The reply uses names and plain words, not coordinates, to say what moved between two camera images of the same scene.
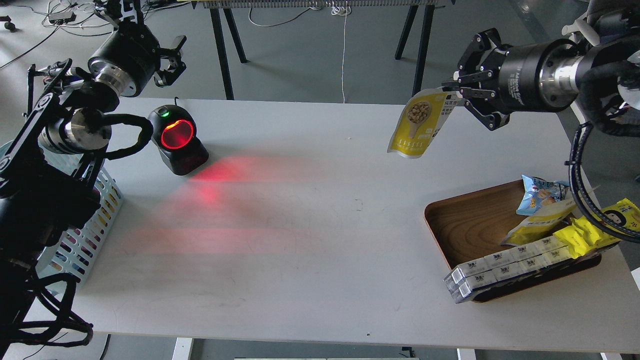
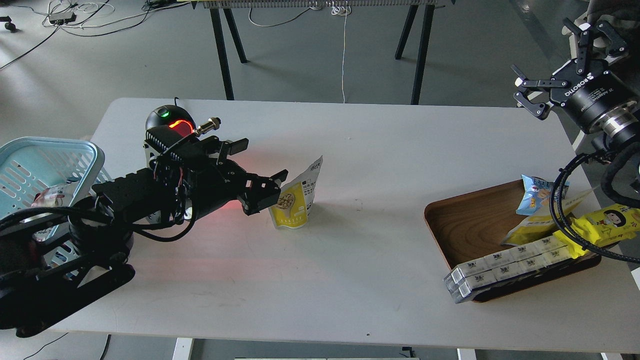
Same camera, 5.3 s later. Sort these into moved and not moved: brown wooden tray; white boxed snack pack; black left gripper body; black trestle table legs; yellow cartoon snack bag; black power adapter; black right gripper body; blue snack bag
Moved: black left gripper body; black right gripper body
Not moved: yellow cartoon snack bag; white boxed snack pack; black trestle table legs; black power adapter; brown wooden tray; blue snack bag
